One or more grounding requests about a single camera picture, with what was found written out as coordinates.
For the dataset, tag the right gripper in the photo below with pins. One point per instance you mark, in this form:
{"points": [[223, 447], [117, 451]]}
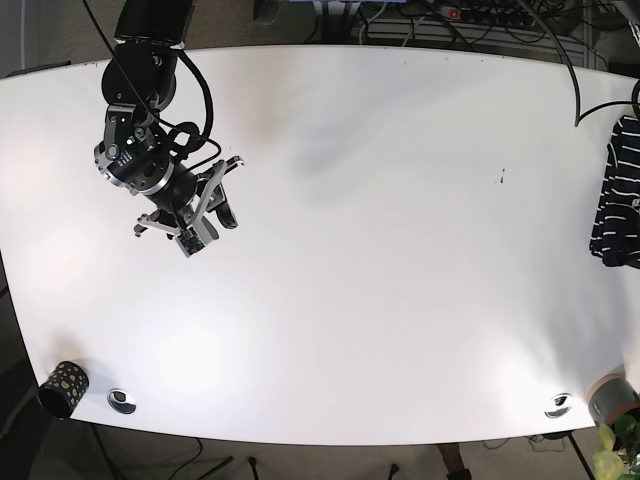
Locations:
{"points": [[184, 202]]}

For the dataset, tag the navy white-striped T-shirt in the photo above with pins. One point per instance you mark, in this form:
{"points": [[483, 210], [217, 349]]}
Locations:
{"points": [[615, 233]]}

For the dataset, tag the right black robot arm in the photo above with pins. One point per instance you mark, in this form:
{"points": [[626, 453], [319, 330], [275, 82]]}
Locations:
{"points": [[139, 148]]}

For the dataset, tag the black gold-dotted cup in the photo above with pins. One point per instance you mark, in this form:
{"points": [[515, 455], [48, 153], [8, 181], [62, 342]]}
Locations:
{"points": [[64, 388]]}

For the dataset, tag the grey tape roll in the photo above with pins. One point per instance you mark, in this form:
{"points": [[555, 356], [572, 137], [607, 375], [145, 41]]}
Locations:
{"points": [[610, 398]]}

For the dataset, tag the green potted plant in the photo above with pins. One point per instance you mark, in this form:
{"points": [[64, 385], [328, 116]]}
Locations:
{"points": [[618, 457]]}

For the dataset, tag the left table cable grommet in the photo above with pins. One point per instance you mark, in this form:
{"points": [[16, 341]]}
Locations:
{"points": [[121, 401]]}

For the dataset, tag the table cable grommet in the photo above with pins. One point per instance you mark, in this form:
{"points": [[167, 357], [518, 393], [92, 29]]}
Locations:
{"points": [[121, 401], [558, 406]]}

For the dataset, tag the right table cable grommet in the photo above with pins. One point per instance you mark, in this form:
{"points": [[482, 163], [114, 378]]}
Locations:
{"points": [[558, 406]]}

